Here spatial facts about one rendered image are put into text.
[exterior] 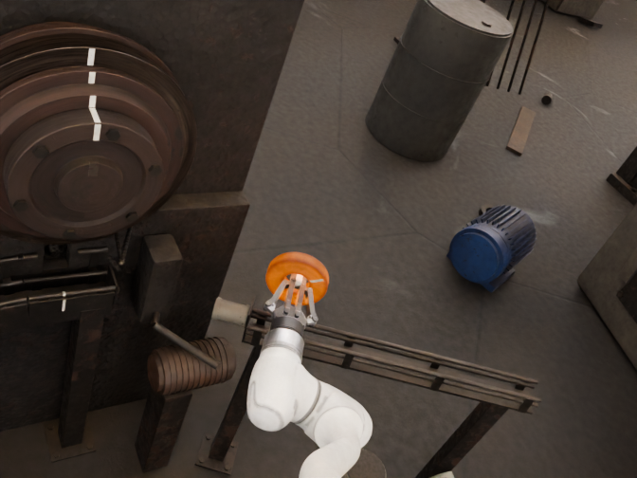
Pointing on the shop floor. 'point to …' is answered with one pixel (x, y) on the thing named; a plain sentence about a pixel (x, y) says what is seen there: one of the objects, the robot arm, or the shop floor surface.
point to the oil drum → (436, 76)
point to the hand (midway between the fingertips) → (299, 275)
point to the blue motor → (493, 246)
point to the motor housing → (176, 394)
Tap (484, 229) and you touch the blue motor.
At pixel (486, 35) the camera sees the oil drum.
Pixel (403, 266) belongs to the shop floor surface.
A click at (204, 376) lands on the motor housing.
